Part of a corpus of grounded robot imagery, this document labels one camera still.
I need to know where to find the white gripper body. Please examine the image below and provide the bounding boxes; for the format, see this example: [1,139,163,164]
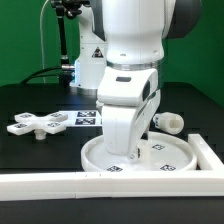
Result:
[100,89,162,156]

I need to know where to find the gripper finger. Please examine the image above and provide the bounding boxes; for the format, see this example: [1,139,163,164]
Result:
[128,152,138,161]

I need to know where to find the white round table top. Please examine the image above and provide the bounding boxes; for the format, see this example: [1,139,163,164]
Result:
[81,132,197,172]

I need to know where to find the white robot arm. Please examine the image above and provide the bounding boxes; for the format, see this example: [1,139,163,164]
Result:
[71,0,202,161]

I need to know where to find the white marker sheet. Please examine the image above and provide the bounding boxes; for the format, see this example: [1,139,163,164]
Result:
[63,110,102,127]

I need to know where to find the white L-shaped fence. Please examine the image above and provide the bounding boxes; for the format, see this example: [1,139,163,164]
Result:
[0,132,224,201]

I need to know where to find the white cross-shaped table base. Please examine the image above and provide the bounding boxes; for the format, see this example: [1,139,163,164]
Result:
[7,112,68,140]

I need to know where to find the black cables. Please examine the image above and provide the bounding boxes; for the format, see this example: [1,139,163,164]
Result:
[20,65,76,85]

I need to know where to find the black camera stand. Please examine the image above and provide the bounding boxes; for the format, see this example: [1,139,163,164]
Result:
[51,0,90,87]

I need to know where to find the white cable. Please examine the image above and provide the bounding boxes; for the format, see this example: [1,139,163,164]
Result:
[39,0,51,84]

